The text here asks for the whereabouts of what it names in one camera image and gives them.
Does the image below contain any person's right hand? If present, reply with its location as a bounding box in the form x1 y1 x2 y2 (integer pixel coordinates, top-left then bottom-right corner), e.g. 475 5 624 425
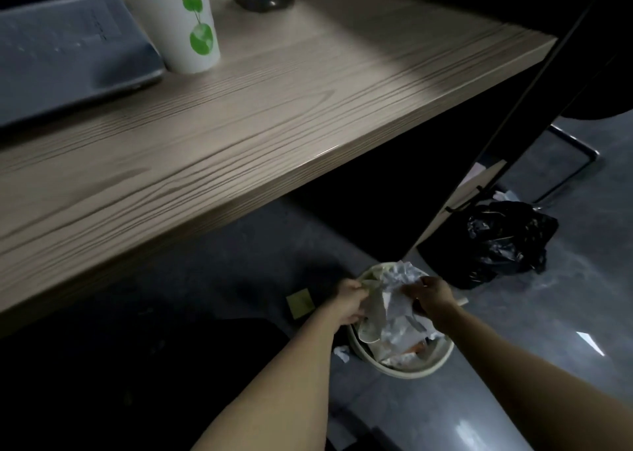
399 276 461 321

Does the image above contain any person's left hand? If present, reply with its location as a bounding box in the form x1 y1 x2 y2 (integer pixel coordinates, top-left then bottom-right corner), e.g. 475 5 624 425
326 278 371 326

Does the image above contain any large white tissue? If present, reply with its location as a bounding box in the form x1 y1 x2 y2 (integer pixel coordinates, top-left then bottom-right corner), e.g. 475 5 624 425
358 261 438 348

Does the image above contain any white paper cup stack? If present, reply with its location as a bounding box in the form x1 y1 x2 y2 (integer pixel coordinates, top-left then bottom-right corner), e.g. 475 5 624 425
106 0 222 75

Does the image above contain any silver laptop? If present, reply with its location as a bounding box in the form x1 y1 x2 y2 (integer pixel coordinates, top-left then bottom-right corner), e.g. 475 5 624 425
0 0 167 130

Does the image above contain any person's left forearm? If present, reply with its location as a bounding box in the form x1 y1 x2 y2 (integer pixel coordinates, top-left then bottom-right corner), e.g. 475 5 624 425
190 299 349 451

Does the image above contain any person's right forearm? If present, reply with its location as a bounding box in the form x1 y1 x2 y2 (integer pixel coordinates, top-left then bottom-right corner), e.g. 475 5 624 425
435 302 633 451

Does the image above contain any loose yellow sticky note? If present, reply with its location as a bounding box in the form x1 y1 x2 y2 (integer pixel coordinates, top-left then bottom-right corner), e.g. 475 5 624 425
286 288 316 320

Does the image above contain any white trash bin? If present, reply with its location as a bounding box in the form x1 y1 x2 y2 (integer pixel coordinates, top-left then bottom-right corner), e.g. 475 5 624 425
344 261 456 380

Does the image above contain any black garbage bag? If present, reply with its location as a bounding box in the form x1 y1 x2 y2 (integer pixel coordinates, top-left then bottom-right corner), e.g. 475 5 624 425
417 199 560 291

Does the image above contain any black metal chair frame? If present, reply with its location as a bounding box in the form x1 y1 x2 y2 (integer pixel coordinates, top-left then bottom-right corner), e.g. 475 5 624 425
531 123 601 205

